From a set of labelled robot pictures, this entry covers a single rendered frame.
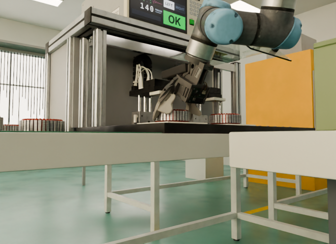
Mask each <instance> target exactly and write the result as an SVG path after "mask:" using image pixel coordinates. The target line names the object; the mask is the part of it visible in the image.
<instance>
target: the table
mask: <svg viewBox="0 0 336 244"><path fill-rule="evenodd" d="M240 177H241V178H243V187H244V188H248V187H249V178H257V179H264V180H267V179H268V176H263V175H255V174H248V169H243V174H240ZM229 179H231V176H230V175H229V176H221V177H214V178H206V179H198V180H191V181H183V182H175V183H168V184H160V162H159V161H156V162H150V186H144V187H137V188H129V189H121V190H114V191H112V165H105V174H104V211H105V213H106V214H108V213H110V212H111V203H112V199H115V200H118V201H121V202H123V203H126V204H129V205H132V206H135V207H138V208H140V209H143V210H146V211H149V212H150V232H153V231H157V230H159V229H160V189H165V188H172V187H180V186H187V185H194V184H201V183H208V182H215V181H222V180H229ZM276 181H280V182H287V183H295V189H296V196H297V195H301V194H302V177H301V176H300V175H295V179H288V178H280V177H277V178H276ZM144 191H150V204H147V203H144V202H141V201H138V200H135V199H132V198H128V197H125V196H122V195H123V194H130V193H137V192H144Z"/></svg>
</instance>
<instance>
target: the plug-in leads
mask: <svg viewBox="0 0 336 244"><path fill-rule="evenodd" d="M142 68H144V69H143V70H142V71H141V69H142ZM144 70H145V71H146V73H147V79H146V81H148V80H150V74H149V71H150V69H148V68H146V67H144V66H140V64H137V65H136V76H135V81H133V83H134V85H133V86H132V87H131V91H134V90H138V89H142V88H144V87H143V77H142V72H143V71H144ZM148 70H149V71H148ZM150 73H151V80H152V79H153V76H152V72H151V71H150ZM137 83H138V86H137Z"/></svg>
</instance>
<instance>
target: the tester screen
mask: <svg viewBox="0 0 336 244"><path fill-rule="evenodd" d="M168 1H171V2H174V3H177V4H179V5H182V6H185V14H184V13H181V12H178V11H175V10H172V9H169V8H166V7H164V0H130V15H131V16H134V17H137V18H141V19H144V20H147V21H151V22H154V23H157V24H161V25H164V26H167V27H171V28H174V29H177V30H181V31H184V32H185V31H186V30H184V29H180V28H177V27H174V26H170V25H167V24H164V10H165V11H168V12H171V13H174V14H176V15H179V16H182V17H186V0H168ZM140 2H142V3H145V4H148V5H151V6H154V13H153V12H149V11H146V10H143V9H140ZM132 8H133V9H136V10H139V11H142V12H145V13H148V14H152V15H155V16H158V17H161V21H157V20H154V19H151V18H148V17H144V16H141V15H138V14H135V13H132Z"/></svg>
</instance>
